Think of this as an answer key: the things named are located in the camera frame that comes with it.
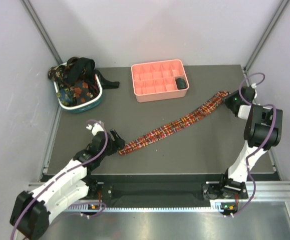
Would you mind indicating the pink compartment tray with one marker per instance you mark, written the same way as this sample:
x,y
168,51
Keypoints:
x,y
155,81

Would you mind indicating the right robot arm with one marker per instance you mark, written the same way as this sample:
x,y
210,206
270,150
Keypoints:
x,y
262,132

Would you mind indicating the rolled dark leaf-pattern tie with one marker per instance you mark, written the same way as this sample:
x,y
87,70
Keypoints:
x,y
181,83

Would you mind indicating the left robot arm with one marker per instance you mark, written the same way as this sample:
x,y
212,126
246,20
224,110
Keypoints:
x,y
34,211

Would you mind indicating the aluminium frame rail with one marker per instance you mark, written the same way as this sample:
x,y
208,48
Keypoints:
x,y
266,192

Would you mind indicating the dark tie with beige flowers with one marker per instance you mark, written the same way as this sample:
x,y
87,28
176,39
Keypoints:
x,y
59,74

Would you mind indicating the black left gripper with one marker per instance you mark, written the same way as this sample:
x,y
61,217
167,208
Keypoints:
x,y
117,144

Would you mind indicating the black tie with orange flowers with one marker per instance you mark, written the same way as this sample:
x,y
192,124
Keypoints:
x,y
83,91

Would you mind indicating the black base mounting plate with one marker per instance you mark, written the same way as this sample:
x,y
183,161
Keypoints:
x,y
159,191

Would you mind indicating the blue tie with yellow flowers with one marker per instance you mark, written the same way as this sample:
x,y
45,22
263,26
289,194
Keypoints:
x,y
66,97

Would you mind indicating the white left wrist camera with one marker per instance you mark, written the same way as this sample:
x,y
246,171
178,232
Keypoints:
x,y
94,126

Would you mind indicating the teal perforated plastic basket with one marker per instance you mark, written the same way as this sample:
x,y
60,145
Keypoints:
x,y
83,107

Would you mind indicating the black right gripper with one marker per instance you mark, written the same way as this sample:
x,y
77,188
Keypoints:
x,y
228,98

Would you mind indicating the plain black tie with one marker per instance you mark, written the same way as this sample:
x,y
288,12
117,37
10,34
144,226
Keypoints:
x,y
82,68

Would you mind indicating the red multicolour checked tie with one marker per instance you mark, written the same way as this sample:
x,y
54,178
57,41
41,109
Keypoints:
x,y
177,125

